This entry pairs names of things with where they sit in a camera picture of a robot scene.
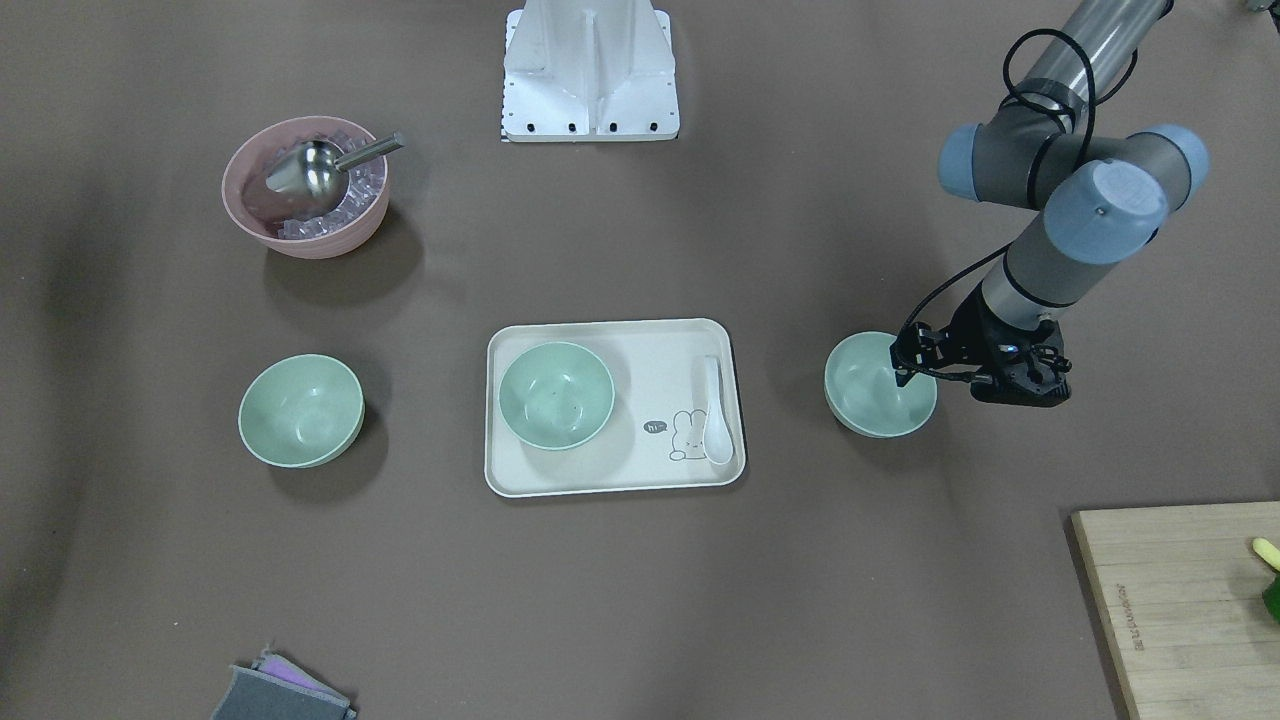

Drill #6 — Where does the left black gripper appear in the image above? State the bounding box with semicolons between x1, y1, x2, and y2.
890;288;1071;407

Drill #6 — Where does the green bowl robot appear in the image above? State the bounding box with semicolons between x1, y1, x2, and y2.
237;354;365;469
823;331;938;439

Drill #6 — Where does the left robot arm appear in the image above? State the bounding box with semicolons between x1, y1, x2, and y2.
890;1;1210;407

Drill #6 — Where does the white ceramic spoon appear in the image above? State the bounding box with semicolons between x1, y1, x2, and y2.
703;355;733;466

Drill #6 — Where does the cream rabbit tray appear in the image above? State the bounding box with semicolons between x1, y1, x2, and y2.
484;318;748;498

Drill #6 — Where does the green bowl on tray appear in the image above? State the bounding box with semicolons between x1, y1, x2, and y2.
497;341;617;451

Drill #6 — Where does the wooden cutting board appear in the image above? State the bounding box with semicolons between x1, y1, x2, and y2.
1071;501;1279;719

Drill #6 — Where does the yellow plastic knife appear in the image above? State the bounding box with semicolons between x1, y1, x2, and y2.
1251;537;1280;573

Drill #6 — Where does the green lime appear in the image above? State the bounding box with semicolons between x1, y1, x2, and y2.
1261;574;1280;623

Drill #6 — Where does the metal ice scoop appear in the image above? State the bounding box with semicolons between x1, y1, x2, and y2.
264;132;407;202

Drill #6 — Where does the pink bowl with ice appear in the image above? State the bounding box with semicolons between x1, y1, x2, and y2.
221;115;390;260

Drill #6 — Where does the grey purple folded cloth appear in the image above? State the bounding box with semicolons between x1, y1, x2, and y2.
210;650;358;719

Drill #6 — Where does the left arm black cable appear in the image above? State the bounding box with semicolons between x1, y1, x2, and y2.
897;28;1140;354

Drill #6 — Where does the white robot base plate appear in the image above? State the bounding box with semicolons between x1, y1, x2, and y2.
500;1;681;143

